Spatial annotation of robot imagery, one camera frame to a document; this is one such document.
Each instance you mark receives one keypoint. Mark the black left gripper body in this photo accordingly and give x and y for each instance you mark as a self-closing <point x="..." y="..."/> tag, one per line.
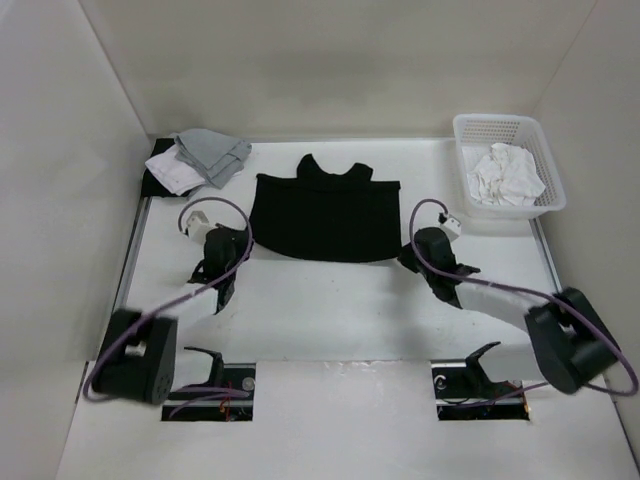
<point x="241" y="247"/>

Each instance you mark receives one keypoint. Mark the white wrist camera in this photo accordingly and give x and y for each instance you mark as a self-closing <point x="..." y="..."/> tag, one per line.
<point x="450" y="226"/>
<point x="197" y="226"/>

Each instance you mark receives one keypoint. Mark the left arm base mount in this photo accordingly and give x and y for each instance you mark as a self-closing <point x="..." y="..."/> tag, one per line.
<point x="208" y="389"/>

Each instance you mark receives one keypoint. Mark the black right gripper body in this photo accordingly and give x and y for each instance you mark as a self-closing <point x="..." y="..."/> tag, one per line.
<point x="408" y="259"/>

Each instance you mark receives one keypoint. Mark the white crumpled tank top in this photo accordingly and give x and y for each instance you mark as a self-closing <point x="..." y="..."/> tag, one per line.
<point x="505" y="176"/>

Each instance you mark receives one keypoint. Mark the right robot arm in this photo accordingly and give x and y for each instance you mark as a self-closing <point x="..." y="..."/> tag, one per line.
<point x="568" y="344"/>

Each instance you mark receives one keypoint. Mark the aluminium table rail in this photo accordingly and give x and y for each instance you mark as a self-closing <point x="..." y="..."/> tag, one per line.
<point x="545" y="252"/>
<point x="131" y="255"/>

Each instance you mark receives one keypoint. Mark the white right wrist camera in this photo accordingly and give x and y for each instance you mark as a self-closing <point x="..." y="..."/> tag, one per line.
<point x="450" y="226"/>

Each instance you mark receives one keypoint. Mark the left aluminium table rail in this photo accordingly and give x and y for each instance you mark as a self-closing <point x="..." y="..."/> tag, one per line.
<point x="131" y="255"/>

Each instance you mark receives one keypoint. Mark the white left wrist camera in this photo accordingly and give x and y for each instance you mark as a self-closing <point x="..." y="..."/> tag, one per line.
<point x="197" y="226"/>

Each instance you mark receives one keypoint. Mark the white folded tank top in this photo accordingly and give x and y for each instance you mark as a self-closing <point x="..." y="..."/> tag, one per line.
<point x="175" y="176"/>

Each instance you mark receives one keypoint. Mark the grey folded tank top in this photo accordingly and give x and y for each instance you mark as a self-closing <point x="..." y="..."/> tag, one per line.
<point x="214" y="156"/>

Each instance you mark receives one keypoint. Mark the right aluminium table rail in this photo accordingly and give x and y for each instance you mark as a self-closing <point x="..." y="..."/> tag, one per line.
<point x="545" y="252"/>

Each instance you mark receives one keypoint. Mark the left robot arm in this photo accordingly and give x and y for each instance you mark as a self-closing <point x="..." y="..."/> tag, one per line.
<point x="137" y="358"/>

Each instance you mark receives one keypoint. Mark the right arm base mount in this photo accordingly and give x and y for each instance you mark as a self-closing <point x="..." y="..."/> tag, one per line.
<point x="464" y="392"/>

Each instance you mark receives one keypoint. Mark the white plastic laundry basket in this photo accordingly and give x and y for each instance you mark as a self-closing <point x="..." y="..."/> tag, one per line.
<point x="476" y="133"/>

